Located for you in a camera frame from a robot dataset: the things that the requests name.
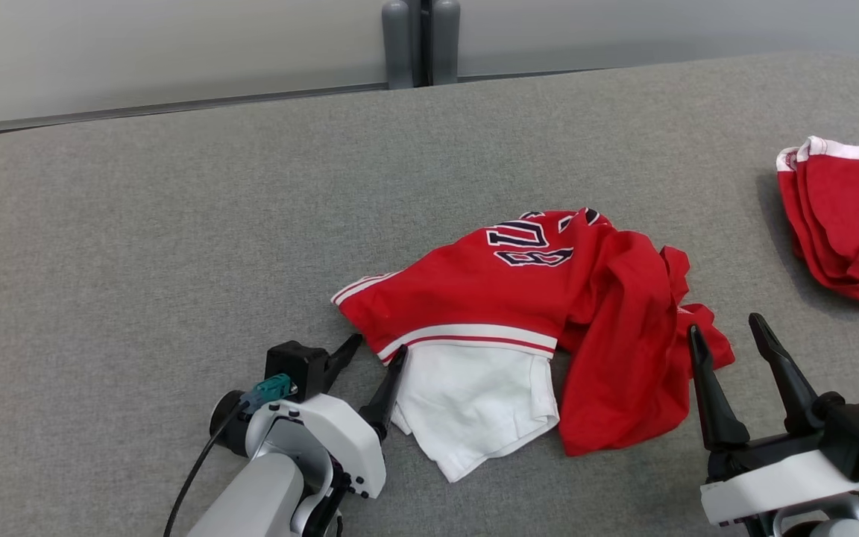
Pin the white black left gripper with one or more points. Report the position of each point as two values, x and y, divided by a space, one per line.
332 429

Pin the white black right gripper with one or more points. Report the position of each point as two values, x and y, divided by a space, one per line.
780 481

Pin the red Bulls 23 jersey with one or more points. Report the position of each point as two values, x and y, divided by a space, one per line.
489 291

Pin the red Bulls 23 shorts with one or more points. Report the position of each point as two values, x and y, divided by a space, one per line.
854 216

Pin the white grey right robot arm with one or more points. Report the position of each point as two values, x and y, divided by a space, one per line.
825 526

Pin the teal left camera connector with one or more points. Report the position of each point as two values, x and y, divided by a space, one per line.
269 389

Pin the grey partition base rail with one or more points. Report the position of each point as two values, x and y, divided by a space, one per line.
698 66
176 110

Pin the grey round partition post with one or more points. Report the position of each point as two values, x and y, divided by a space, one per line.
397 45
446 41

